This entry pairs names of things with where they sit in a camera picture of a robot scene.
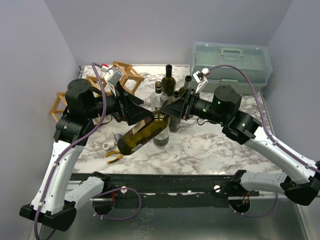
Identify green bottle brown label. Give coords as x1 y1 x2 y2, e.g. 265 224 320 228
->
117 110 170 156

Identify tall green wine bottle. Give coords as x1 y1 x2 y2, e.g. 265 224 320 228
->
161 64 176 103

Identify green bottle beige label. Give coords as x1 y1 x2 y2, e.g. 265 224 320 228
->
178 75 192 96

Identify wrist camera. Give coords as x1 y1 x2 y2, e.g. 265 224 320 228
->
101 65 124 87
192 68 210 94

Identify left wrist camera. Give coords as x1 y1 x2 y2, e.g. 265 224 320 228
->
101 65 124 87

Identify chrome tap fitting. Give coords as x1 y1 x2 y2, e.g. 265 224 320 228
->
114 133 124 146

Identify clear glass carafe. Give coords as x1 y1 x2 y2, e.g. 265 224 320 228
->
152 129 170 147

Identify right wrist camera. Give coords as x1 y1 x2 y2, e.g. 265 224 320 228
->
192 68 210 94

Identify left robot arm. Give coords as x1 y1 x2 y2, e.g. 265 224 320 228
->
19 78 153 232

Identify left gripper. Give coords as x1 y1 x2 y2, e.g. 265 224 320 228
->
85 80 153 125

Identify white tape roll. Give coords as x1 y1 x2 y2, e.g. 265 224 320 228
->
102 141 115 151

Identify green bottle silver neck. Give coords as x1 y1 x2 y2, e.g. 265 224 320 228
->
169 91 181 132

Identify yellow handled pliers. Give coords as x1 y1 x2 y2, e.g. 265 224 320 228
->
104 150 124 164

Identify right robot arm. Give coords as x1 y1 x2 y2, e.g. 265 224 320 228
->
160 85 320 206

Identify translucent plastic toolbox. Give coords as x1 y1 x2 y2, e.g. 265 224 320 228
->
189 41 273 95

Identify wooden wine rack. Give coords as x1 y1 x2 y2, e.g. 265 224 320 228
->
48 60 146 121

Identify clear square liquor bottle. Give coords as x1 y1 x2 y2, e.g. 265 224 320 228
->
150 81 169 112

